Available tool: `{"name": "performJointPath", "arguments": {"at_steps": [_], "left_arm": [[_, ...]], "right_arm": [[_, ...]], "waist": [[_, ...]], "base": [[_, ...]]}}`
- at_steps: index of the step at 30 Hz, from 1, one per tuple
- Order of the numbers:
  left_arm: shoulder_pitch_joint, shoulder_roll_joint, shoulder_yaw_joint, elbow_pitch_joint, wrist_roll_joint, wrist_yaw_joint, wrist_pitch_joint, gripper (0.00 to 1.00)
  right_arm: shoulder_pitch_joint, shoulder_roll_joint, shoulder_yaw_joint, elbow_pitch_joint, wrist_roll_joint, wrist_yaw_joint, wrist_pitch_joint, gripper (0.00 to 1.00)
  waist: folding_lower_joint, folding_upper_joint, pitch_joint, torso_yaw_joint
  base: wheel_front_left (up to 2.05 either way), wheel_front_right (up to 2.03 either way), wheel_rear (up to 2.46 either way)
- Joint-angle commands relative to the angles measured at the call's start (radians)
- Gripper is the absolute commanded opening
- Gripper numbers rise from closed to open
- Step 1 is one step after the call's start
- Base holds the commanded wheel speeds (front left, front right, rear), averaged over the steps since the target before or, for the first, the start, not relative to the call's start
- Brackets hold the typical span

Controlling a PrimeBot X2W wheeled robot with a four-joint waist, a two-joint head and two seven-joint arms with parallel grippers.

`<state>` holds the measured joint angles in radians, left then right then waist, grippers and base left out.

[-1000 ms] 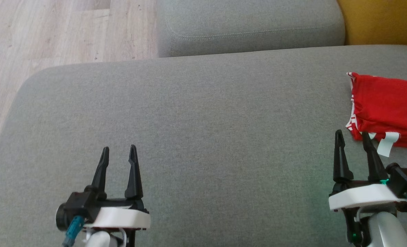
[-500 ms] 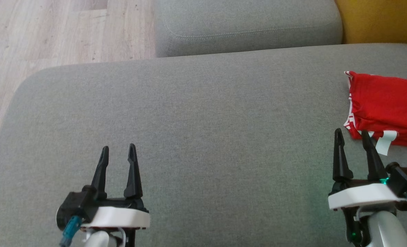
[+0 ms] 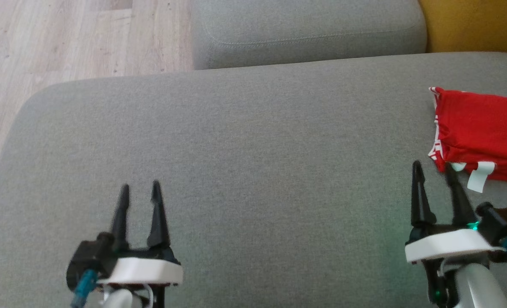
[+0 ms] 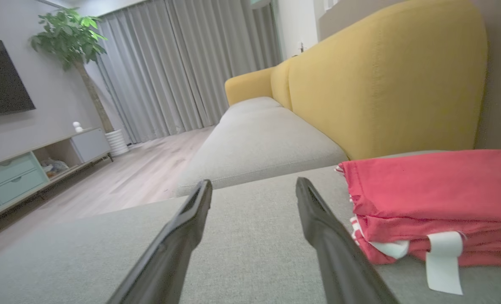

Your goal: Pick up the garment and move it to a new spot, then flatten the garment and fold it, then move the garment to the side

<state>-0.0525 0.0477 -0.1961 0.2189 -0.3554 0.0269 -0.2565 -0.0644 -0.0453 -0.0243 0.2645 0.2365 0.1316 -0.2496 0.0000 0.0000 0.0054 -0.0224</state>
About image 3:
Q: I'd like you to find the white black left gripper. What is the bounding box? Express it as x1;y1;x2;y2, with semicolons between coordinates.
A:
97;180;184;287

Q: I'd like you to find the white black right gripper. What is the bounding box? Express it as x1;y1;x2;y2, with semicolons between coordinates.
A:
405;160;505;264

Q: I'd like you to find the red Bulls 23 jersey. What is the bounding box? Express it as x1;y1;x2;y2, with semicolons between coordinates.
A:
427;86;507;193

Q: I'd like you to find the yellow sofa back cushion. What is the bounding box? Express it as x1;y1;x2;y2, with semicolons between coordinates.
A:
418;0;507;57

